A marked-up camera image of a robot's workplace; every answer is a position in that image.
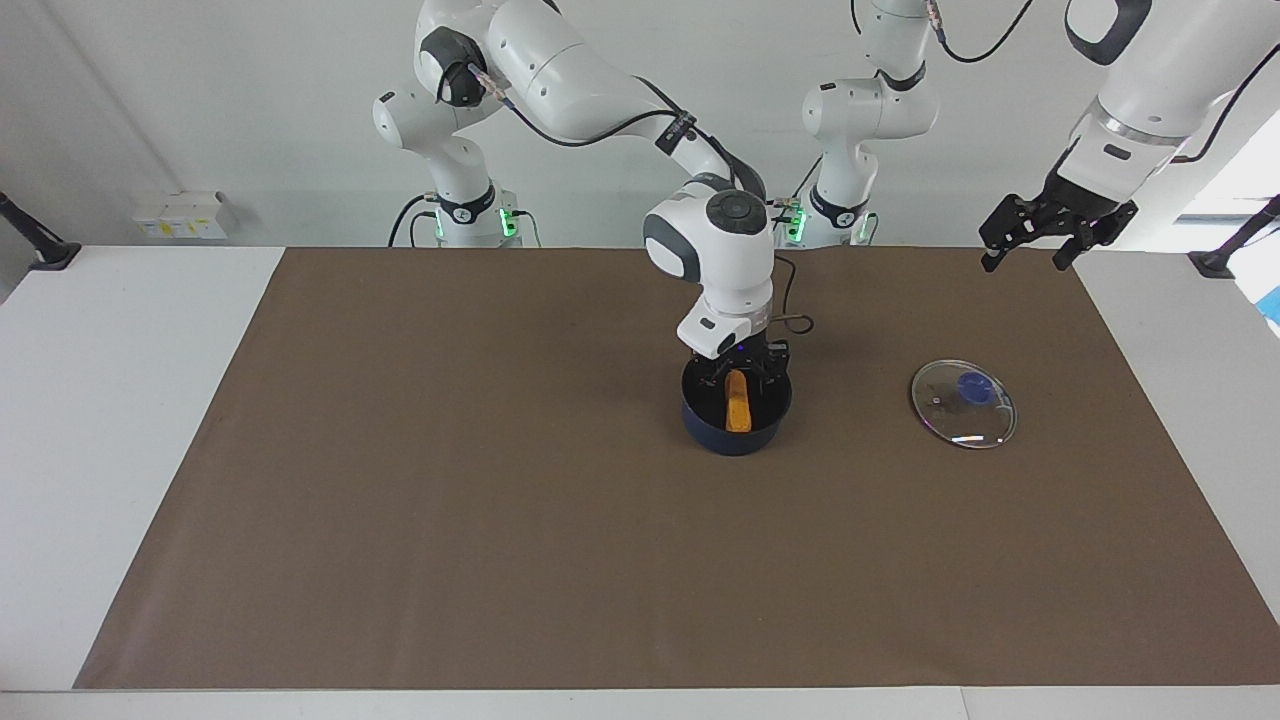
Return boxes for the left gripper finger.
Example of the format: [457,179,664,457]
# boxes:
[978,194,1052,274]
[1051,208,1133,273]

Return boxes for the yellow toy corn cob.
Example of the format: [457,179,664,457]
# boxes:
[724,369,753,434]

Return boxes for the glass lid with blue knob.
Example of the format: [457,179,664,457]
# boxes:
[911,359,1018,450]

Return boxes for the dark blue saucepan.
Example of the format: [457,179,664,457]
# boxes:
[681,350,794,457]

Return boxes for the brown table mat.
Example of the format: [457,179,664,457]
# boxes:
[75,247,1280,691]

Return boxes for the black camera stand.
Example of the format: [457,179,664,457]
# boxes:
[0,190,83,272]
[1188,195,1280,280]

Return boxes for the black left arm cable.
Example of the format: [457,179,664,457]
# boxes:
[850,0,1280,163]

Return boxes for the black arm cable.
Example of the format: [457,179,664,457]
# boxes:
[850,0,1280,163]
[437,60,814,337]

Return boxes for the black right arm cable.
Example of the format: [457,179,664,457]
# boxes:
[437,60,814,337]

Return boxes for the white wall socket box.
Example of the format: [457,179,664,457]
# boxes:
[133,191,227,241]

